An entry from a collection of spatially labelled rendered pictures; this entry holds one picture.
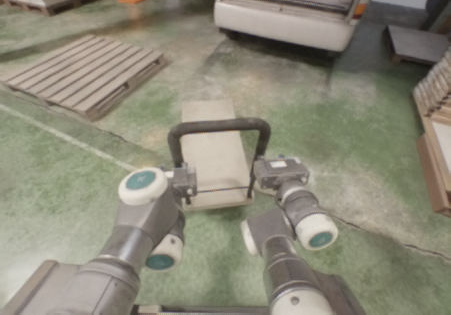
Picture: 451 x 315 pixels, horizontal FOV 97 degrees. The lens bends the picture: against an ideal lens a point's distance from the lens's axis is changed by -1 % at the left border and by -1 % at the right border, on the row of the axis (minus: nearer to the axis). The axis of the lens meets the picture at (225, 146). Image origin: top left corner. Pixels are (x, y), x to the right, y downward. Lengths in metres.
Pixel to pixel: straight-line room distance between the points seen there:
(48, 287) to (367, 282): 1.33
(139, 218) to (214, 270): 0.90
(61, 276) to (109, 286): 0.07
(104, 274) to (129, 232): 0.06
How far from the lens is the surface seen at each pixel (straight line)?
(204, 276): 1.22
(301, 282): 0.35
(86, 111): 1.98
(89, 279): 0.32
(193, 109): 1.57
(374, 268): 1.48
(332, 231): 0.48
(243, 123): 0.65
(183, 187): 0.55
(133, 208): 0.37
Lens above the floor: 1.21
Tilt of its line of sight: 50 degrees down
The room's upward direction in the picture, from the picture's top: 3 degrees clockwise
